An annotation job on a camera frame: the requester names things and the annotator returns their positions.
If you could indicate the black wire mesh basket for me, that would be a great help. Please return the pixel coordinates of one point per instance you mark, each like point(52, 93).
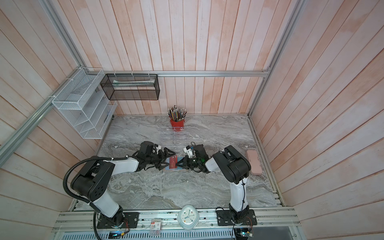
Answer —
point(131, 87)

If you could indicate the left blue circuit board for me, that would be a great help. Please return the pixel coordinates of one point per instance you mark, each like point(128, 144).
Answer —
point(115, 235)

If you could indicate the white analog clock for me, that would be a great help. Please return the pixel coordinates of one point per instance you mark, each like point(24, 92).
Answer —
point(188, 217)

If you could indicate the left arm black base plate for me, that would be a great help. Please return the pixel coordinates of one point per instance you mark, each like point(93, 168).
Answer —
point(120, 220)

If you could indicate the green circuit board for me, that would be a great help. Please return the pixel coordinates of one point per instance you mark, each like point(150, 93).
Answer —
point(242, 234)

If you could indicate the white wire mesh shelf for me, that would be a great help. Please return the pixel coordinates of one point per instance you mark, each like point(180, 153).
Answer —
point(84, 104)

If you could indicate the pink case on table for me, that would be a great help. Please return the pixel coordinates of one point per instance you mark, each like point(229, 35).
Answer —
point(253, 158)

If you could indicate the aluminium frame rail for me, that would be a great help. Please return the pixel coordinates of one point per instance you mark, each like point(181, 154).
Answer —
point(165, 74)

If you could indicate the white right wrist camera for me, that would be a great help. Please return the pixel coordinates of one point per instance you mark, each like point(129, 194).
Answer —
point(189, 151)

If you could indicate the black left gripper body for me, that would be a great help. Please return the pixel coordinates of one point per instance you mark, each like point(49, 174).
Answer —
point(155, 158)

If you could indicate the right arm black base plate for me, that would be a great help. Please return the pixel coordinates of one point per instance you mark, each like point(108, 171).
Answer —
point(230, 217)

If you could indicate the red pencil cup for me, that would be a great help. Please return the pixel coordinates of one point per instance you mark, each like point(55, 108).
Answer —
point(177, 126)

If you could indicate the red credit card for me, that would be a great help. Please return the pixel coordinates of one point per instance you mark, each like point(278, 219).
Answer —
point(172, 162)

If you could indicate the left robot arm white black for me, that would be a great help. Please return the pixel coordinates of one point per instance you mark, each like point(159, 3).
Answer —
point(91, 182)

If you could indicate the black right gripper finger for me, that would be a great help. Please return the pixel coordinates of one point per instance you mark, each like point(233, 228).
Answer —
point(183, 161)
point(180, 167)

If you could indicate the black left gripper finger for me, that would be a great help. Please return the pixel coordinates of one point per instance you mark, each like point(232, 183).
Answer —
point(161, 166)
point(167, 153)

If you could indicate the small red white box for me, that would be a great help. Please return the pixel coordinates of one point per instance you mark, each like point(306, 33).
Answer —
point(155, 227)

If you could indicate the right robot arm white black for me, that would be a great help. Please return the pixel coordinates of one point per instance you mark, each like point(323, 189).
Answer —
point(233, 165)

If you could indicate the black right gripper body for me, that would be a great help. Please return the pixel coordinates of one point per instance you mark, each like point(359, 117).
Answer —
point(193, 162)

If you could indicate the bundle of coloured pencils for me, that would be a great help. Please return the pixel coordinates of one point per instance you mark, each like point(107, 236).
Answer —
point(177, 114)

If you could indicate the clear acrylic organizer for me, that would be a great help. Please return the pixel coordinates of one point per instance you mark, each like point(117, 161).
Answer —
point(174, 137)

